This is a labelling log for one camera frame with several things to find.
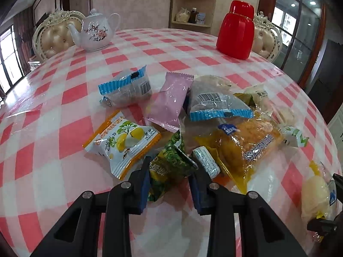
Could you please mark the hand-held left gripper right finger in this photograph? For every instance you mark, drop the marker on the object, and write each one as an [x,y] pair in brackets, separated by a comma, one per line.
[197,196]

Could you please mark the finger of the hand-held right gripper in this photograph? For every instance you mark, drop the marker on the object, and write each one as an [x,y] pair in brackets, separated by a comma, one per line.
[338,182]
[321,226]

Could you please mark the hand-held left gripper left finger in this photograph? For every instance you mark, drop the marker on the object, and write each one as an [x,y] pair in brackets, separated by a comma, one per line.
[144,190]

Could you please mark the yellow clear cake packet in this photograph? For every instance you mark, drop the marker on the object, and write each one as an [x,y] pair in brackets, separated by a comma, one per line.
[316,192]

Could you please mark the blue-edged clear snack packet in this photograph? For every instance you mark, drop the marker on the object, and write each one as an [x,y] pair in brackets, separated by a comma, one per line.
[128,87]
[214,99]

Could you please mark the small white wrapped candy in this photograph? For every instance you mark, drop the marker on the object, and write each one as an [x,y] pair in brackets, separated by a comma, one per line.
[206,160]

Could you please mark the yellow white snack packet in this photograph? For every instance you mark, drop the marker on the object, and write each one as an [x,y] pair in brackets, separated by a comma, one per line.
[122,144]

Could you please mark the small white green packet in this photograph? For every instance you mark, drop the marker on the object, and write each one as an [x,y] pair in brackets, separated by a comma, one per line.
[294,136]

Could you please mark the large orange bread packet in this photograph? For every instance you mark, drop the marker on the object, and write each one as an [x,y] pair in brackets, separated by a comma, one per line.
[249,144]

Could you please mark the pale cream cake packet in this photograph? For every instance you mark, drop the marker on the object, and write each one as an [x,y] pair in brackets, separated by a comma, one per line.
[258,96]
[285,115]

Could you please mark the pink snack packet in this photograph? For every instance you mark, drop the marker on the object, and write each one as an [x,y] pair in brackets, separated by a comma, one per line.
[168,103]

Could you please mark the green yellow snack packet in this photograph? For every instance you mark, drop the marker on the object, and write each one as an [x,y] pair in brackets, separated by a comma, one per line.
[245,100]

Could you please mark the pink checkered tablecloth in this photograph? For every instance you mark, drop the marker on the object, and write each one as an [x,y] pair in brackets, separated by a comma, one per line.
[67,107]

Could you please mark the cream tufted ornate chair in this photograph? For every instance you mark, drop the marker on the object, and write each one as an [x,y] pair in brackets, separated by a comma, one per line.
[265,41]
[53,38]

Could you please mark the glass door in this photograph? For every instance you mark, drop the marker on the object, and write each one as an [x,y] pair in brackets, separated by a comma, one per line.
[297,26]

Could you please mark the white floral teapot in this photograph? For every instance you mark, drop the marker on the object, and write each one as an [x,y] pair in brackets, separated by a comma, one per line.
[96,33]

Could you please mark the red thermos jug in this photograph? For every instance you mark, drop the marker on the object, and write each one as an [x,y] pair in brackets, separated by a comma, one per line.
[237,32]

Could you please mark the small blue box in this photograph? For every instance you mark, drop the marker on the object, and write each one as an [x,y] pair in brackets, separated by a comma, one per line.
[201,18]

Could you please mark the pale bag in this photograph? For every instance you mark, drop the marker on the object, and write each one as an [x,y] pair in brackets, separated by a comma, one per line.
[182,14]

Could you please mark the brown bottle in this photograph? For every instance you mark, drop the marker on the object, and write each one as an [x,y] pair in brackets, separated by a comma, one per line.
[193,16]

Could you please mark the bright window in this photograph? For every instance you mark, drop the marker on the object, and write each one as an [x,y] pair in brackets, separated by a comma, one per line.
[9,59]

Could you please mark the wooden corner shelf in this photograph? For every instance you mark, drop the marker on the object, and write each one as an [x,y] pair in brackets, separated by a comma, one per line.
[193,2]

